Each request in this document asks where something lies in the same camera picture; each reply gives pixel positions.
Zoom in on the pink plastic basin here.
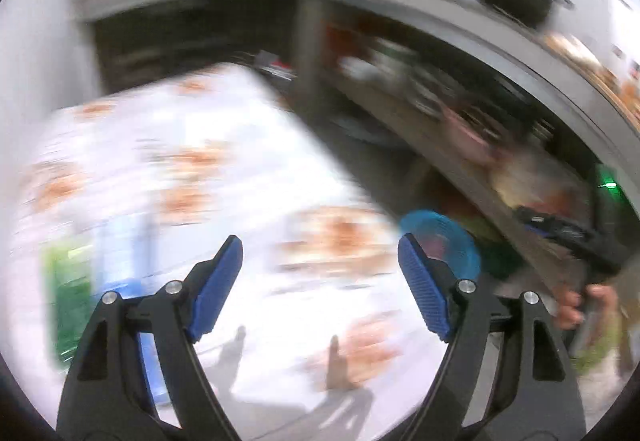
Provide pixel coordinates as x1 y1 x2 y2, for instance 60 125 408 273
442 108 506 162

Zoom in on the floral plastic tablecloth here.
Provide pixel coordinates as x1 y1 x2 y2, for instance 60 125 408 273
10 63 461 432

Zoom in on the blue plastic basket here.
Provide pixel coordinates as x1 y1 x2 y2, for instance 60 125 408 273
399 210 482 279

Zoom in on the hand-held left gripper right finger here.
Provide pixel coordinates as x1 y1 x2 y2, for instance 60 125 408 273
396 232 586 441

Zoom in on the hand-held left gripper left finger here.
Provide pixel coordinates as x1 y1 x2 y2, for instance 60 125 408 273
56 234 245 441

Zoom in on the pale kitchen towel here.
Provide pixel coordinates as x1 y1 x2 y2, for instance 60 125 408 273
545 33 601 66

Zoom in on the patterned cloth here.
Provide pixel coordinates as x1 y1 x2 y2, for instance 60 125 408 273
570 311 640 382

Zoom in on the green plastic bag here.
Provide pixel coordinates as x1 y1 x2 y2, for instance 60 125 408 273
482 241 526 279

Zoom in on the crushed green plastic bottle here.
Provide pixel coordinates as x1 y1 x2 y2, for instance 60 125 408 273
42 241 96 367

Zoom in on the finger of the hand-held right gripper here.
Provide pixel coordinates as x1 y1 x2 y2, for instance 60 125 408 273
514 205 556 238

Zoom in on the person's right hand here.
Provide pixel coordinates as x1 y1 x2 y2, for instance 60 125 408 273
552 283 626 332

